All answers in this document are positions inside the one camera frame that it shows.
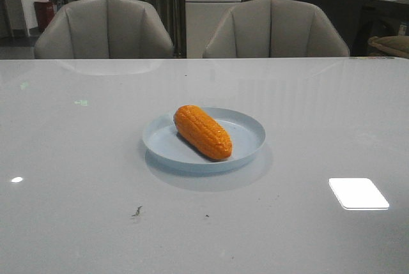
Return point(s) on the orange plastic corn cob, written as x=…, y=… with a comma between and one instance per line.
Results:
x=203, y=132

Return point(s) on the light blue round plate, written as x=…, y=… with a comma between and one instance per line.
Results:
x=169, y=148

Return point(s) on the beige armchair right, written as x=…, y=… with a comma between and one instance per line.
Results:
x=275, y=28

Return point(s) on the beige armchair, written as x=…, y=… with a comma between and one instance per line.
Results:
x=275, y=28
x=105, y=29

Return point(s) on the white cabinet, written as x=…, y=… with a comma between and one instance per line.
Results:
x=212, y=12

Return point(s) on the beige armchair left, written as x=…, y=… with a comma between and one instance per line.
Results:
x=105, y=29

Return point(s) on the red trash bin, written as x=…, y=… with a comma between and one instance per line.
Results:
x=44, y=11

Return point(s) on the dark side table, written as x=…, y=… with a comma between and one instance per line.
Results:
x=380, y=18

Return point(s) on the tan cushion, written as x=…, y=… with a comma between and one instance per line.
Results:
x=396, y=46

